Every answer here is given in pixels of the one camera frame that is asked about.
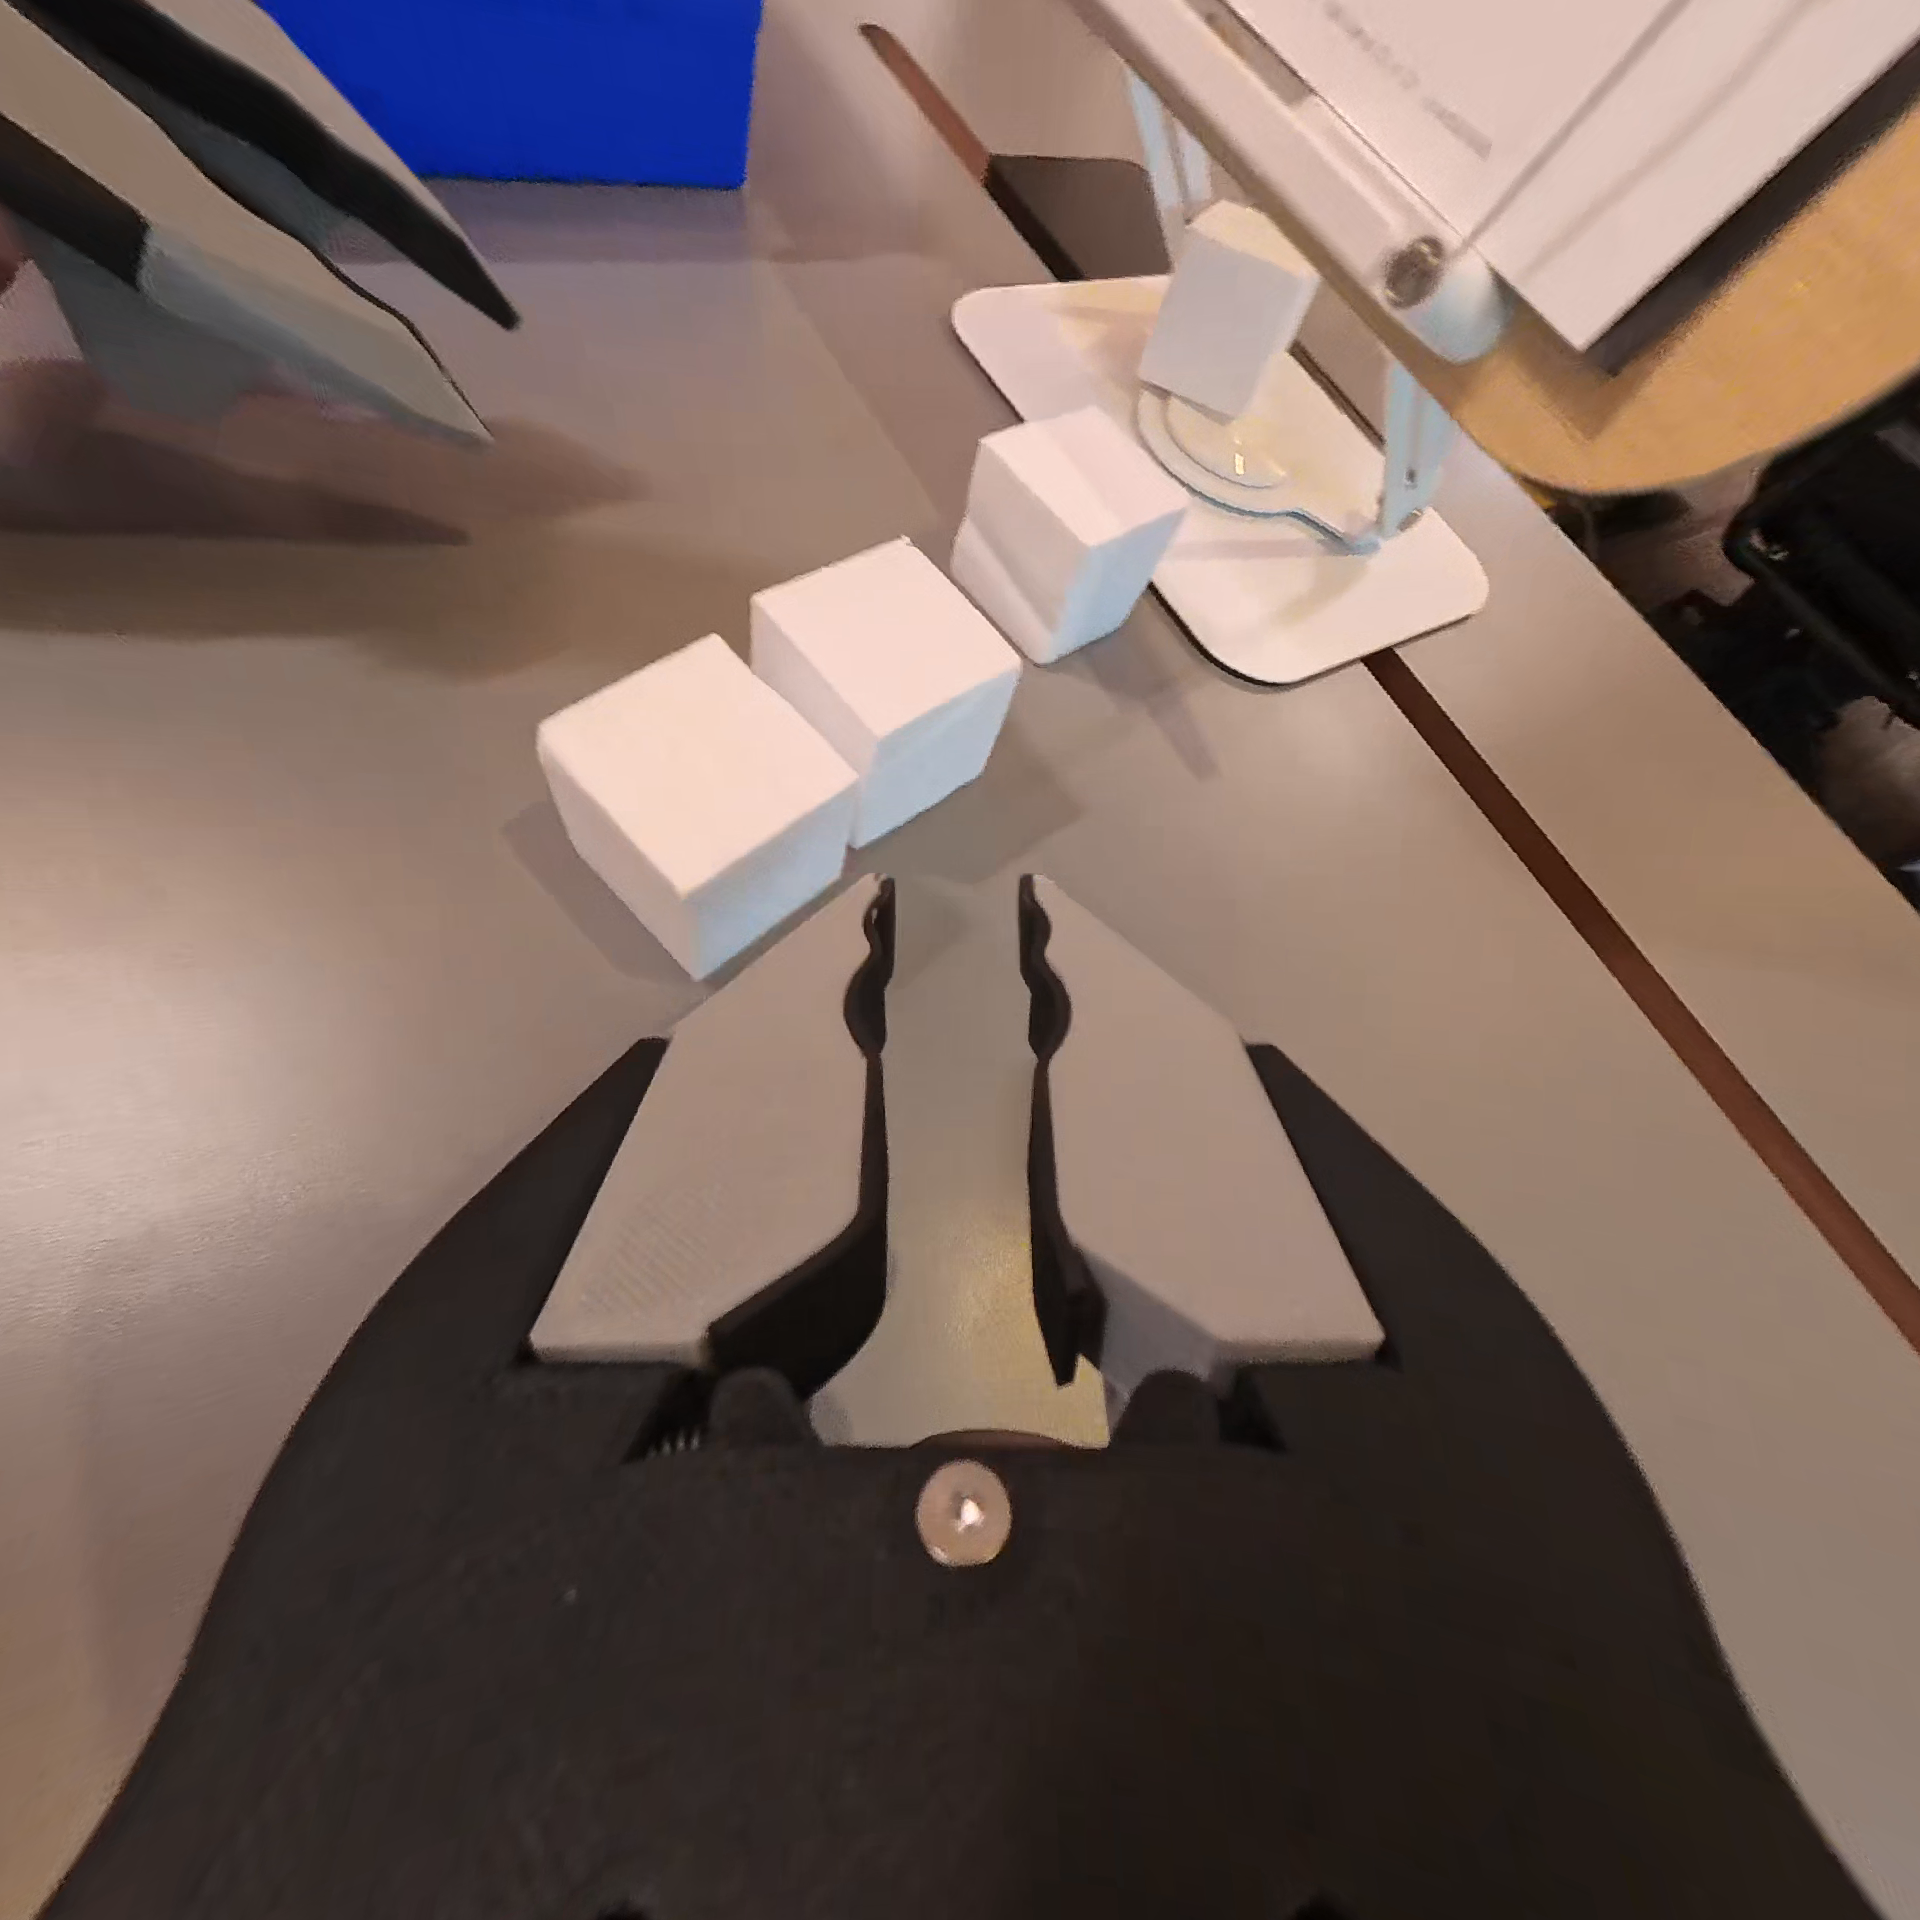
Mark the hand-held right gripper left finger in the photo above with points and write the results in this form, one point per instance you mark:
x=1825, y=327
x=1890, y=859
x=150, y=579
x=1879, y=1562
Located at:
x=721, y=1184

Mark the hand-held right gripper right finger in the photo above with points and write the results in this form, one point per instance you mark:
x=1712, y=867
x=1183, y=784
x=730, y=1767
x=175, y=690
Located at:
x=1185, y=1184

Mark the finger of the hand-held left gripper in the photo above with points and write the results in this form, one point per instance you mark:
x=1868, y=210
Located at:
x=299, y=150
x=254, y=284

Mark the white foam cube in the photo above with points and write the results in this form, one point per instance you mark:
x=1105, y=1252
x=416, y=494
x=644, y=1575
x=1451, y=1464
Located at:
x=1050, y=525
x=1224, y=317
x=691, y=797
x=886, y=661

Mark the blue plastic bin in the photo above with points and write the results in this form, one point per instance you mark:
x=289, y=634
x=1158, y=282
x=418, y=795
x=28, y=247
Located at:
x=524, y=90

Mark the white document stand with sheet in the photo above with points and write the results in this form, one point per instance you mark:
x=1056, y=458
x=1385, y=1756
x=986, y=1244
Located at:
x=1319, y=600

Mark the black rectangular desk panel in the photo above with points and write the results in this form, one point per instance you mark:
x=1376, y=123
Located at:
x=1073, y=218

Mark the black mesh office chair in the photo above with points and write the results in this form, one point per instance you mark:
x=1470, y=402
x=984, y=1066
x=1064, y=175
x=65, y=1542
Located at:
x=1828, y=570

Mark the printed instruction sheet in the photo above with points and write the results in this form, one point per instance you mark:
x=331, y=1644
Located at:
x=1650, y=120

